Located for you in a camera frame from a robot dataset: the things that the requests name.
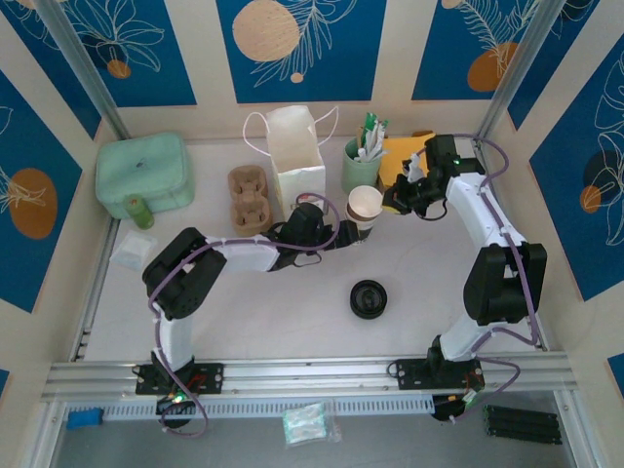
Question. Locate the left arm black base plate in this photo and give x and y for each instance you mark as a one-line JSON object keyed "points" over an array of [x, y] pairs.
{"points": [[214, 378]]}

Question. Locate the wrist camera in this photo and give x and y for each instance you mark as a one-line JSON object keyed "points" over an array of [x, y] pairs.
{"points": [[414, 166], [306, 198]]}

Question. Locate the white paper takeout bag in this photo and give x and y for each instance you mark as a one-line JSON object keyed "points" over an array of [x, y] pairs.
{"points": [[297, 146]]}

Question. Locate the brown paper coffee cup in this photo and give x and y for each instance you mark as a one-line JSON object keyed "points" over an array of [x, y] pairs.
{"points": [[365, 201]]}

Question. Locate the green white stick sachet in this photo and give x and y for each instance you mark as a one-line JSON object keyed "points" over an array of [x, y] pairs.
{"points": [[381, 131], [370, 127]]}

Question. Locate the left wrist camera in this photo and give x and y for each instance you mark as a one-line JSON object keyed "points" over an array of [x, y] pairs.
{"points": [[306, 198]]}

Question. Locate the mint green holder cup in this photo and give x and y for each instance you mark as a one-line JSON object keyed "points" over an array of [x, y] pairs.
{"points": [[361, 173]]}

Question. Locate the white paper-wrapped straw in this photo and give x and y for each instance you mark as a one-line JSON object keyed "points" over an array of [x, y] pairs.
{"points": [[365, 155]]}

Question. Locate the cardboard napkin box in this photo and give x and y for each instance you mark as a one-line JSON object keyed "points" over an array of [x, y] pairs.
{"points": [[382, 187]]}

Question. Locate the blue plastic block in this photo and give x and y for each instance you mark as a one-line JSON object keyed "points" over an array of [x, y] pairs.
{"points": [[83, 419]]}

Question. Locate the mint green lunch box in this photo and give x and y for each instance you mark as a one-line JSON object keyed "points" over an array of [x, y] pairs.
{"points": [[141, 166]]}

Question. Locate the small green bottle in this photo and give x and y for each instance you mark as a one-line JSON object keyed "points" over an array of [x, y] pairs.
{"points": [[139, 212]]}

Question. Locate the black ribbed rack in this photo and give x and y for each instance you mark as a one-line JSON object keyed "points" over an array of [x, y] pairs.
{"points": [[521, 424]]}

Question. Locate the aluminium mounting rail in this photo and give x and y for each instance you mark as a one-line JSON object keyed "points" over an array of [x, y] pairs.
{"points": [[312, 375]]}

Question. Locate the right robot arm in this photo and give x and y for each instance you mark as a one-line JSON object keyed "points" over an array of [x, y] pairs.
{"points": [[502, 287]]}

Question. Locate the aluminium frame post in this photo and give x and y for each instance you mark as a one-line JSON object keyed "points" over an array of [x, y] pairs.
{"points": [[83, 63], [517, 63]]}

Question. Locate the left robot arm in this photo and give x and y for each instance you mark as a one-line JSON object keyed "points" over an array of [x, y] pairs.
{"points": [[185, 278]]}

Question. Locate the small green-lit circuit board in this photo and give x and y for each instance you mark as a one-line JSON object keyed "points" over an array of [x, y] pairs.
{"points": [[175, 399], [469, 399]]}

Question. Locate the clear bag green white contents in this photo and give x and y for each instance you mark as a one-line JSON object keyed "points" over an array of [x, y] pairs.
{"points": [[304, 424]]}

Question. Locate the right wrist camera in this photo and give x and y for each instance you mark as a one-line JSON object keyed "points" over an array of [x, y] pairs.
{"points": [[414, 166]]}

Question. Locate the black cup lid stack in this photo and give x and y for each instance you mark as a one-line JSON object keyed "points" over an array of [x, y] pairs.
{"points": [[369, 300]]}

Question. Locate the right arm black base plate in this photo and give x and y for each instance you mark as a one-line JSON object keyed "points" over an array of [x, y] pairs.
{"points": [[404, 373]]}

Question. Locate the clear plastic packet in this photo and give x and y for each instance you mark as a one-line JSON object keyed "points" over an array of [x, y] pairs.
{"points": [[134, 248]]}

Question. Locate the wooden stirrer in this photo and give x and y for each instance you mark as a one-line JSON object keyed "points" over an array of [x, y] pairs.
{"points": [[361, 136]]}

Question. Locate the yellow paper napkins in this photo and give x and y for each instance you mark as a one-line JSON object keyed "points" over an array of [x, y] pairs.
{"points": [[404, 151]]}

